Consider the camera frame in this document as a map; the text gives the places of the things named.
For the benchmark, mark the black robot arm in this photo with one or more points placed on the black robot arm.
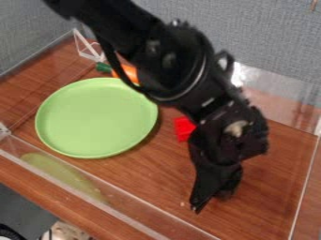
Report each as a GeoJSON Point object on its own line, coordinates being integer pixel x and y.
{"type": "Point", "coordinates": [166, 61]}

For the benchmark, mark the clear acrylic enclosure wall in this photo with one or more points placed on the clear acrylic enclosure wall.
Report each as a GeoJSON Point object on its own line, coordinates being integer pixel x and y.
{"type": "Point", "coordinates": [132, 197]}

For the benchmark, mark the red plastic block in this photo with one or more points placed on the red plastic block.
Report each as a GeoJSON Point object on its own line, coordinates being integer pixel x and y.
{"type": "Point", "coordinates": [183, 128]}

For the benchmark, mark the orange toy carrot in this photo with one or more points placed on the orange toy carrot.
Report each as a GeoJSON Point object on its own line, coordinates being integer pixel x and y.
{"type": "Point", "coordinates": [104, 68]}

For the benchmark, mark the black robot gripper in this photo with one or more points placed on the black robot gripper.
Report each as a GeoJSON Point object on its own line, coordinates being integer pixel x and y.
{"type": "Point", "coordinates": [231, 134]}

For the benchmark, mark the green round plate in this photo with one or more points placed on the green round plate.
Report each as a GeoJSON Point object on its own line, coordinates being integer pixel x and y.
{"type": "Point", "coordinates": [93, 119]}

